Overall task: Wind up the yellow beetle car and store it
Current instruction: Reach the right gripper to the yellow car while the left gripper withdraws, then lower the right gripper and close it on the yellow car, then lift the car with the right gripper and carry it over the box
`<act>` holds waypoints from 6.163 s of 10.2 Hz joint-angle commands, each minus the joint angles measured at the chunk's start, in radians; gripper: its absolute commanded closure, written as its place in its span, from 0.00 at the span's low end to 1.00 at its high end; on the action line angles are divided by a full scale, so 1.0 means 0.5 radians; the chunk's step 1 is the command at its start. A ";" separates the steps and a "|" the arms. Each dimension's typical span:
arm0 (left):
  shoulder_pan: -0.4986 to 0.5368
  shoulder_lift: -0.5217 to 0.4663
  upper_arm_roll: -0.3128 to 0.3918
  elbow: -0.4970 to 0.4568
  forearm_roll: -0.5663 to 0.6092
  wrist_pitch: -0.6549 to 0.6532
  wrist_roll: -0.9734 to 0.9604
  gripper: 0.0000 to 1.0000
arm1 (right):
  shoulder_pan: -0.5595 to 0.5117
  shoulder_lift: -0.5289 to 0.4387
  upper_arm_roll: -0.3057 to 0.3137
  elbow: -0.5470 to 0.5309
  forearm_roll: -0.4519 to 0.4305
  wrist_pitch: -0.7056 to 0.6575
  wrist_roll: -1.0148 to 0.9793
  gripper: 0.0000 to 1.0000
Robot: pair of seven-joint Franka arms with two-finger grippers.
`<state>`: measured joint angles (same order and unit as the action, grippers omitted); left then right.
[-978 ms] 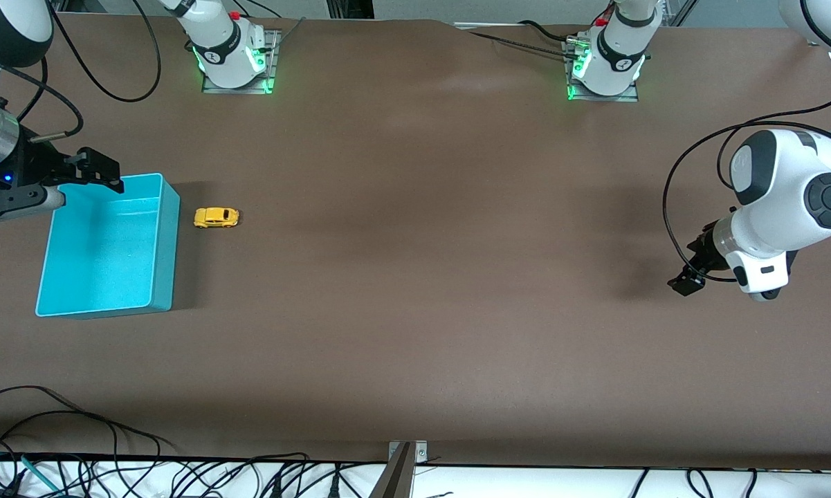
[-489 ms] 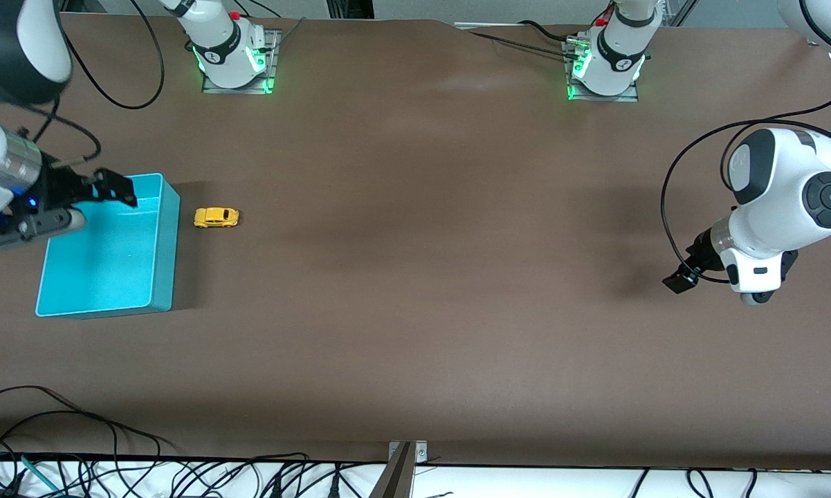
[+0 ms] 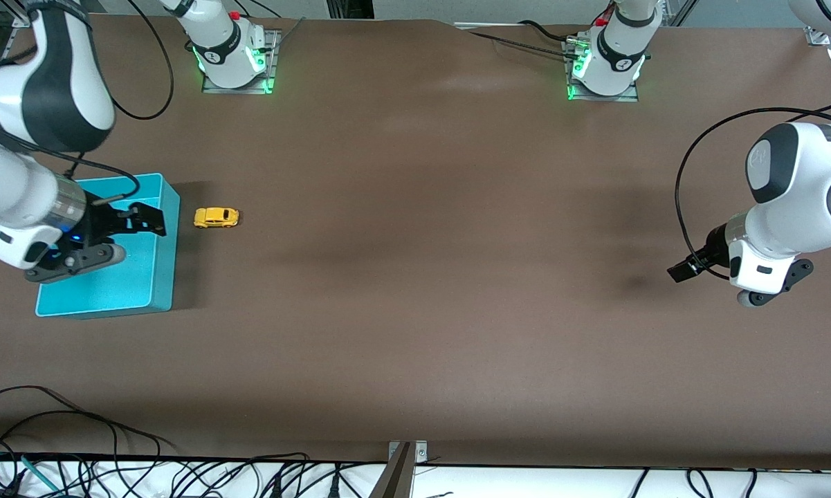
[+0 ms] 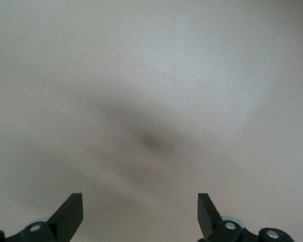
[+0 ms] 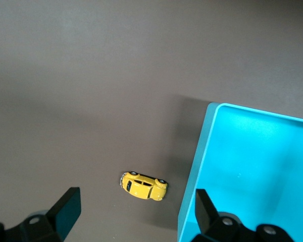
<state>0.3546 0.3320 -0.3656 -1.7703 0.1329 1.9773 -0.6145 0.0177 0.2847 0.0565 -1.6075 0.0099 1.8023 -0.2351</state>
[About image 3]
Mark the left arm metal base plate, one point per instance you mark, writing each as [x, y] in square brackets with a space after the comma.
[609, 98]

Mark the grey metal bar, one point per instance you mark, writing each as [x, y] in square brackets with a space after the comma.
[394, 481]

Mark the aluminium profile with bracket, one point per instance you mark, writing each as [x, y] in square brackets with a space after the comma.
[820, 37]

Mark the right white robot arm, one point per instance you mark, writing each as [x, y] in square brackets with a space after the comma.
[7, 180]

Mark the small metal edge bracket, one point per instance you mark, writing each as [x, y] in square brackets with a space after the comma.
[422, 453]

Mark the silver table rail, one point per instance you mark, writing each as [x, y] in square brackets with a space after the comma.
[484, 25]

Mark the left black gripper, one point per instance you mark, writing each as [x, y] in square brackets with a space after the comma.
[712, 255]

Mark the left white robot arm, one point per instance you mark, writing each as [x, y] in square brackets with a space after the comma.
[802, 180]

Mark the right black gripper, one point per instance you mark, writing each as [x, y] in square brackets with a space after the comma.
[102, 221]

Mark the yellow beetle toy car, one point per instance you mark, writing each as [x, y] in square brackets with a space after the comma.
[216, 218]

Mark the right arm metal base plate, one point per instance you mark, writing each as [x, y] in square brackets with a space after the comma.
[235, 90]

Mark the slanted aluminium profile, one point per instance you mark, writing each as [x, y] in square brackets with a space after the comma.
[674, 10]

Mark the teal plastic bin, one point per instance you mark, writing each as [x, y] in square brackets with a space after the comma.
[138, 277]

